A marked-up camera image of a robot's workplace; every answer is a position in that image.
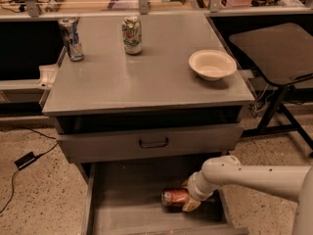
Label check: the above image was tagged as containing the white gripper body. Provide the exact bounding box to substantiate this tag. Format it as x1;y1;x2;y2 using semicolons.
187;171;216;202

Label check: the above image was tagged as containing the orange coke can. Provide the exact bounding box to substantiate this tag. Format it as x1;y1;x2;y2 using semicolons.
161;188;189;208

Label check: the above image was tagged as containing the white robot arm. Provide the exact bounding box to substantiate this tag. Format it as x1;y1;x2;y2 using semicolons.
183;156;313;235

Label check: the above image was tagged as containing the open grey middle drawer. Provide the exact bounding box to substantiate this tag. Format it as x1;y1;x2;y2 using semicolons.
81;155;248;235

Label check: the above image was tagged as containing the grey drawer cabinet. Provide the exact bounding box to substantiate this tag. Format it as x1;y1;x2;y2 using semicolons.
41;13;255;235

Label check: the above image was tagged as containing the closed grey top drawer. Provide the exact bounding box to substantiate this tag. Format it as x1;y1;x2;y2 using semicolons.
58;123;244;164

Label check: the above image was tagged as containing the green white soda can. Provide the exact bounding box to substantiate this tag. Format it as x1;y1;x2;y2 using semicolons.
122;16;142;55

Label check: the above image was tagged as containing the blue silver soda can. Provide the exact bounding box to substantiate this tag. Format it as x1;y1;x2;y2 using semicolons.
58;18;84;62

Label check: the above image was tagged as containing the white bowl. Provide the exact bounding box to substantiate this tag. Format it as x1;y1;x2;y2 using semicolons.
189;50;237;81

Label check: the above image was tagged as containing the black power adapter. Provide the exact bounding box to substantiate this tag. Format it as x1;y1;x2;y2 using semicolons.
15;152;36;170

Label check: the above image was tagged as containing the black drawer handle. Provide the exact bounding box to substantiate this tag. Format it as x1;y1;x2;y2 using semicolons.
138;137;169;149

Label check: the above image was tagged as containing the black power cable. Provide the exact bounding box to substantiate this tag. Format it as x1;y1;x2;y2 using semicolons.
0;125;60;214

